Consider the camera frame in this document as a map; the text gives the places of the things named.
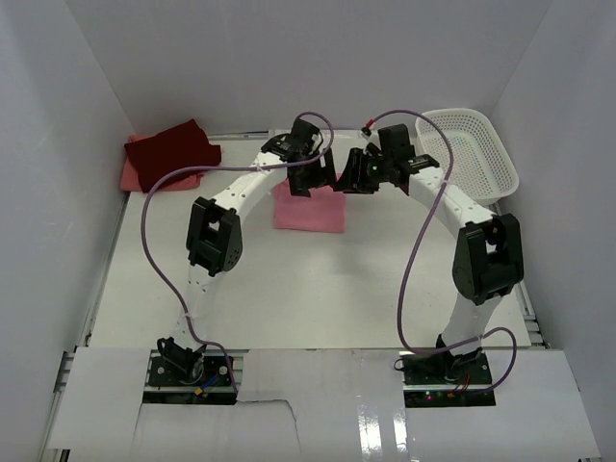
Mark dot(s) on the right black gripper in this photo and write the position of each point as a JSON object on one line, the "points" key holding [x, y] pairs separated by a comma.
{"points": [[352, 179]]}

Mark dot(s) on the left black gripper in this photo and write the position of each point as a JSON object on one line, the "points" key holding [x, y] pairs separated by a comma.
{"points": [[321, 176]]}

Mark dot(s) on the pink t shirt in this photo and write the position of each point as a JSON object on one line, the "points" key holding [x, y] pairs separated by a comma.
{"points": [[324, 211]]}

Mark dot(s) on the white perforated plastic basket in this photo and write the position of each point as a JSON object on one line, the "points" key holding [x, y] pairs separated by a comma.
{"points": [[466, 139]]}

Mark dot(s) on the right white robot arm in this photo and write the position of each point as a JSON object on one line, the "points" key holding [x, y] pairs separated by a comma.
{"points": [[488, 257]]}

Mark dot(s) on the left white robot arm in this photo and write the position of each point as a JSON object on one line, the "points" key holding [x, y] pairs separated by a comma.
{"points": [[214, 240]]}

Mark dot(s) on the folded salmon t shirt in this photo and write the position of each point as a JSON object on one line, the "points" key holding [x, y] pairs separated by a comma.
{"points": [[146, 162]]}

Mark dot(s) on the folded dark red t shirt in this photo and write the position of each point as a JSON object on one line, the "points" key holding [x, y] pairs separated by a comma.
{"points": [[188, 145]]}

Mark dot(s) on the white paper sheet front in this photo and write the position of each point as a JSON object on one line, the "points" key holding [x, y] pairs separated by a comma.
{"points": [[319, 405]]}

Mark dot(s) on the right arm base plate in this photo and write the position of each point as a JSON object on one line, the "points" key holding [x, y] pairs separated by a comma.
{"points": [[427, 384]]}

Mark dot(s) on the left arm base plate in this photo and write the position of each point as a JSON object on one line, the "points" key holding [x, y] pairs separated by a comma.
{"points": [[185, 376]]}

